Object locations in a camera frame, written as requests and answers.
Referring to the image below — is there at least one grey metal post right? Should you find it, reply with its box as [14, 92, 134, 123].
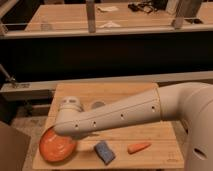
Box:
[172, 0, 203, 29]

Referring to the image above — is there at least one white paper sheet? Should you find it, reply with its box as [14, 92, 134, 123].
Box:
[97, 6, 119, 12]

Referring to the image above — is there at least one grey metal post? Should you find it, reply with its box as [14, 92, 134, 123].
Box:
[86, 0, 96, 33]
[172, 0, 203, 29]

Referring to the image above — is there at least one orange ceramic bowl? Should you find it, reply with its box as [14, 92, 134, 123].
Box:
[39, 127, 77, 162]

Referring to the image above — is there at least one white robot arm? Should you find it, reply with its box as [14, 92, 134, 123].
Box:
[54, 82, 213, 171]

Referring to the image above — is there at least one blue sponge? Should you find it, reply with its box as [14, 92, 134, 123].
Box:
[94, 141, 116, 165]

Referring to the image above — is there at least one crumpled white tissue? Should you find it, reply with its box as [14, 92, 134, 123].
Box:
[99, 21, 121, 28]

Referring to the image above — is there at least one orange carrot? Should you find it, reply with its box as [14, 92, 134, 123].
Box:
[127, 142, 150, 154]

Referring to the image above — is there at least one metal clamp bracket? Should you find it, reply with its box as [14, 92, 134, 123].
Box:
[0, 64, 30, 88]

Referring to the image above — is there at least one black cables pile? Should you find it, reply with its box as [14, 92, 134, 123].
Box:
[127, 0, 156, 14]

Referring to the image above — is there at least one white paper cup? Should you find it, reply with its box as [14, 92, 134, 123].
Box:
[91, 101, 105, 109]

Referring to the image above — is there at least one clear water bottle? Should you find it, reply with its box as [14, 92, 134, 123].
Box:
[40, 16, 49, 31]

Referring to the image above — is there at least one brown cardboard box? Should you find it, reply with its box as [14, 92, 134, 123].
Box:
[0, 121, 30, 171]

